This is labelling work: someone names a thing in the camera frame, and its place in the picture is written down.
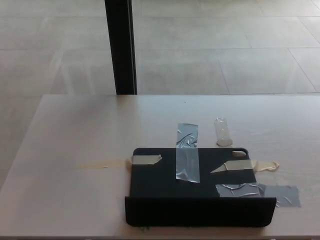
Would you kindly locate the black folding tablet cover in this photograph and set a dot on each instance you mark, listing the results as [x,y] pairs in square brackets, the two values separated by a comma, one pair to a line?
[155,185]

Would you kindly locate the wide grey duct tape strip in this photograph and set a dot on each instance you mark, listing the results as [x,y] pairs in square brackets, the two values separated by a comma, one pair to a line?
[282,196]

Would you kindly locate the black window frame post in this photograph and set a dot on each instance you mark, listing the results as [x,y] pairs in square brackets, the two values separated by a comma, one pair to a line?
[120,50]

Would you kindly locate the beige masking tape, blunt end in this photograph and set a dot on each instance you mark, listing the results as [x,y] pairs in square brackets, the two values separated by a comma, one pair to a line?
[145,160]

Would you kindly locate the clear tape piece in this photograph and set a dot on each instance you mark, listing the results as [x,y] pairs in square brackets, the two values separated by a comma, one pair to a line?
[222,132]

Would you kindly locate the beige masking tape, pointed end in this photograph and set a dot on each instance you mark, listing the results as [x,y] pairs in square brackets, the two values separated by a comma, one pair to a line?
[240,165]

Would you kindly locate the long grey duct tape strip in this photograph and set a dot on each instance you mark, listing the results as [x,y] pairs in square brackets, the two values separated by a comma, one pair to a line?
[188,160]

